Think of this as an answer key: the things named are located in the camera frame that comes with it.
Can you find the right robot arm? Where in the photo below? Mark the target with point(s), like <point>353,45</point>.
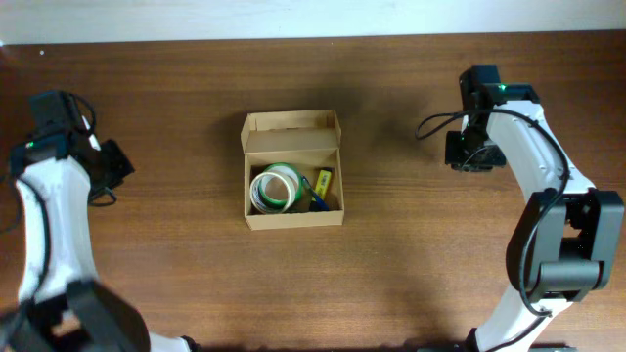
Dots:
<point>564,244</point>

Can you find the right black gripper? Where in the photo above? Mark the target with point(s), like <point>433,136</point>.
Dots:
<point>471,159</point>

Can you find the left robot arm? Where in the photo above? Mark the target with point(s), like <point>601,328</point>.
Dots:
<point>58,173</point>

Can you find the brown cardboard box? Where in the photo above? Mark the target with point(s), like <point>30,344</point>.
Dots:
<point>309,140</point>

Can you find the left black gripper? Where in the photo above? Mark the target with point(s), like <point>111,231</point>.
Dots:
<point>115,163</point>

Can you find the yellow highlighter marker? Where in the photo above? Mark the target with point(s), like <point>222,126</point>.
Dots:
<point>323,182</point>

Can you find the blue pen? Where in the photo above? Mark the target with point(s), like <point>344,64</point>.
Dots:
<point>317,204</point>

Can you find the white masking tape roll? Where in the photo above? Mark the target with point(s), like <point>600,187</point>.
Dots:
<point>257,201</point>

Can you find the green tape roll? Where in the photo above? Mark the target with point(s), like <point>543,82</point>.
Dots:
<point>280,185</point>

